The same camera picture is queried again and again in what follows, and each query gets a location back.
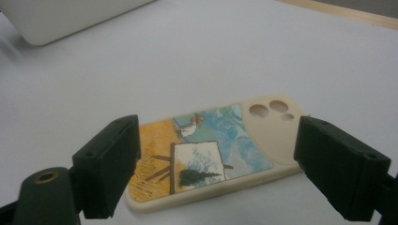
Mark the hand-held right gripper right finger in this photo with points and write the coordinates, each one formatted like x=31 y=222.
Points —
x=341 y=168

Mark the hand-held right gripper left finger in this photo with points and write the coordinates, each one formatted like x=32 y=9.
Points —
x=103 y=168

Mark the beige painted phone case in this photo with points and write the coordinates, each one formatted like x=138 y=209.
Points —
x=203 y=156

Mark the white plastic storage box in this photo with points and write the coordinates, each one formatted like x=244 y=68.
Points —
x=62 y=18

